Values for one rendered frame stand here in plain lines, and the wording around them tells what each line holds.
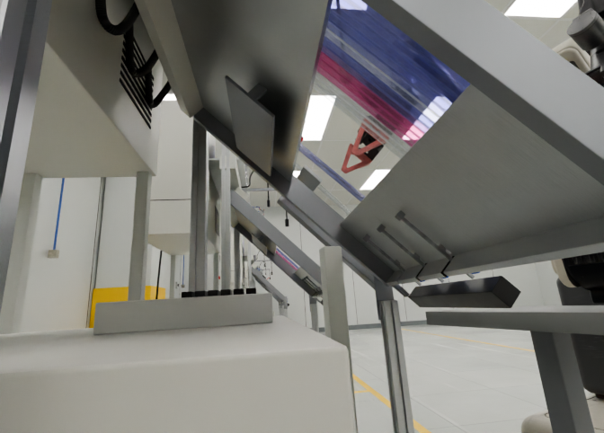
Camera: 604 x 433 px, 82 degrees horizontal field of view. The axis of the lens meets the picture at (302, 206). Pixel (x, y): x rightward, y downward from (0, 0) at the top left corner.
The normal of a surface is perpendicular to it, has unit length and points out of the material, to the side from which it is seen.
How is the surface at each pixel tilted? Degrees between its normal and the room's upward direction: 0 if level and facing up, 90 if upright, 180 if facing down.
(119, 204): 90
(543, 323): 90
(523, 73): 90
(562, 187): 136
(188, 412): 90
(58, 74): 180
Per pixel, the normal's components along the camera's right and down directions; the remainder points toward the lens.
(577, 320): -0.95, -0.03
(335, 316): 0.23, -0.28
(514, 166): -0.65, 0.71
